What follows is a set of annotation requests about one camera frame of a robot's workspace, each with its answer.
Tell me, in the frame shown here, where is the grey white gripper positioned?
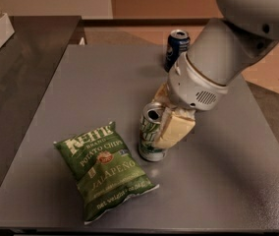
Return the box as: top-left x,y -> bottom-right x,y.
153,52 -> 228,149

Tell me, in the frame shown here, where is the silver green 7up can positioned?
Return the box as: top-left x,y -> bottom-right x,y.
139,102 -> 166,162

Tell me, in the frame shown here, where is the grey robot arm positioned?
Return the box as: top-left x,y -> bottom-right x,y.
152,0 -> 279,148

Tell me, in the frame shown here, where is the blue soda can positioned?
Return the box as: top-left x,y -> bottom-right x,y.
164,29 -> 191,72

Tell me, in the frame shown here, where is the green jalapeno chip bag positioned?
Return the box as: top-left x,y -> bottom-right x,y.
53,122 -> 158,224

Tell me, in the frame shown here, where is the dark side table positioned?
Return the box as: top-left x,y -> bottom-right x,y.
0,16 -> 84,186

